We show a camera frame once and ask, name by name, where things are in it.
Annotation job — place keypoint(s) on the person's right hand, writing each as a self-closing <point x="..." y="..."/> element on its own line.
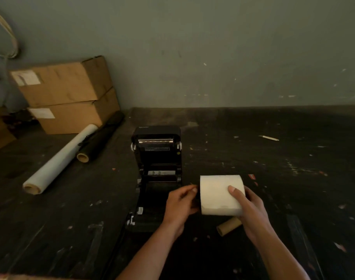
<point x="254" y="215"/>

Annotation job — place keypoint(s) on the person's left hand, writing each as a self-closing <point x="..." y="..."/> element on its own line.
<point x="179" y="209"/>

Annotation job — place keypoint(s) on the brown cardboard roll core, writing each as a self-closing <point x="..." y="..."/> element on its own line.
<point x="227" y="227"/>

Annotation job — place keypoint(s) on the white paper roll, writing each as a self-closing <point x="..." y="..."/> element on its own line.
<point x="217" y="195"/>

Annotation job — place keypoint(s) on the black printer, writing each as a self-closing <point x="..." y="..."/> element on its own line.
<point x="157" y="160"/>

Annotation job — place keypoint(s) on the person's left forearm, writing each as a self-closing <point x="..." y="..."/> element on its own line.
<point x="148" y="256"/>

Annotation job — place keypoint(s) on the black film roll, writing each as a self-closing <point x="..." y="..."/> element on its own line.
<point x="101" y="137"/>

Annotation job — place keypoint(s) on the white plastic film roll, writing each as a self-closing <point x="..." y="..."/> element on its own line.
<point x="58" y="163"/>

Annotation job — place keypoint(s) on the small white stick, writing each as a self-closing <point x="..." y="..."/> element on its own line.
<point x="268" y="138"/>

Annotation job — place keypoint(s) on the large brown cardboard box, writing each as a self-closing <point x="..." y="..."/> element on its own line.
<point x="58" y="84"/>
<point x="72" y="119"/>

